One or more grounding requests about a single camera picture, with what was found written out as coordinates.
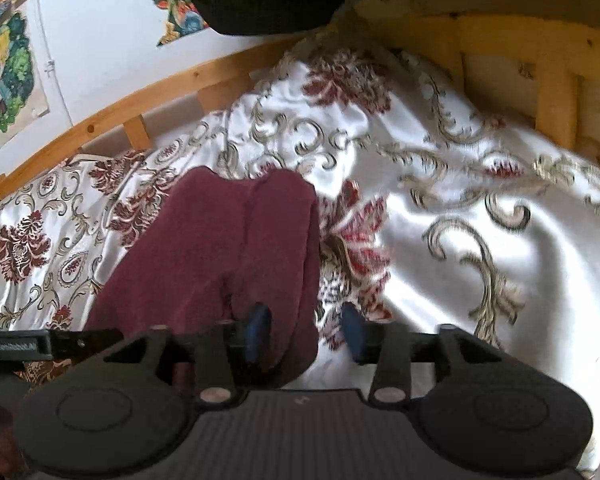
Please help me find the maroon knit garment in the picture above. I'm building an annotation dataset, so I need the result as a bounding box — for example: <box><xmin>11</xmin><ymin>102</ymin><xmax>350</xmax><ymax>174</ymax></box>
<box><xmin>86</xmin><ymin>167</ymin><xmax>321</xmax><ymax>387</ymax></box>

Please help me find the person's left hand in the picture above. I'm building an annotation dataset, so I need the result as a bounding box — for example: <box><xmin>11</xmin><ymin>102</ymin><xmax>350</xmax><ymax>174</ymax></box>
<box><xmin>0</xmin><ymin>406</ymin><xmax>24</xmax><ymax>478</ymax></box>

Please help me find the white floral satin bedspread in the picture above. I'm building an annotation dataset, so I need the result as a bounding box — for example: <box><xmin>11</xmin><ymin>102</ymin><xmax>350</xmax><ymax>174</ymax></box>
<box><xmin>0</xmin><ymin>41</ymin><xmax>600</xmax><ymax>476</ymax></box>

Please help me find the cartoon character wall poster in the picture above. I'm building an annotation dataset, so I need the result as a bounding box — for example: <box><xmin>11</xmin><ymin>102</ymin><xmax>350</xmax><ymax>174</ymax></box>
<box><xmin>0</xmin><ymin>0</ymin><xmax>50</xmax><ymax>148</ymax></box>

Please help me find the pine wooden bed frame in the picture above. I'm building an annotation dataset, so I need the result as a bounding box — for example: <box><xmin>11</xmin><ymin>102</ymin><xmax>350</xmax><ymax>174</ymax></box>
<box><xmin>0</xmin><ymin>0</ymin><xmax>600</xmax><ymax>199</ymax></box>

